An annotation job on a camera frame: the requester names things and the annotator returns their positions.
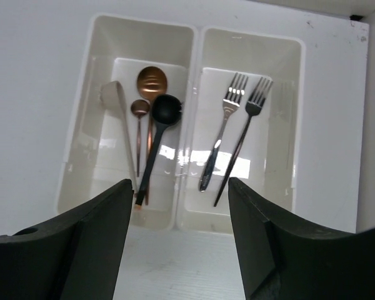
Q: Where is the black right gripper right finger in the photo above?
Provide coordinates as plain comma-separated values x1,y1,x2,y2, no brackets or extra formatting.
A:
228,177,375,299

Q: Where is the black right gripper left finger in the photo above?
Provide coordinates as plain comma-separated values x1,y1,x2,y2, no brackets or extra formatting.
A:
0,179,134,299

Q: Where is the small copper ridged spoon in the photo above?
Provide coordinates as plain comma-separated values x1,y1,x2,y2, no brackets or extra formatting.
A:
131,99,150,177

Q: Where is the silver fork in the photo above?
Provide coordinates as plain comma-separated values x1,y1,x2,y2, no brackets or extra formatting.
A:
198,72,249,193

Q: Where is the black fork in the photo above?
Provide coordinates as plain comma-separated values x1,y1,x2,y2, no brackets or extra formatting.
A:
213,77,274,207

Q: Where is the black round spoon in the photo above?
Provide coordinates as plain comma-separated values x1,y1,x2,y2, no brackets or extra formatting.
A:
135,94,183,209

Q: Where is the copper round spoon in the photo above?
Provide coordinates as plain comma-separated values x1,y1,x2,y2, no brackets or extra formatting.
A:
136,66,169,206

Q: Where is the white right container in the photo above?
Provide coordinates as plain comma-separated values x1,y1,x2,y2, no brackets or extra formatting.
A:
176,27,306,234

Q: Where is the white container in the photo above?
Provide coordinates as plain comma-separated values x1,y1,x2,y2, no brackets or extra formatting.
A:
176,27,306,234
57,14,198,230

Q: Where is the beige plastic spoon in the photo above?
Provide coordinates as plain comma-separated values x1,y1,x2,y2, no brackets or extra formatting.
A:
99,81,138,189

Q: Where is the white left container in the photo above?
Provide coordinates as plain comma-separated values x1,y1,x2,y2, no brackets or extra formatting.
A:
57,14,198,230

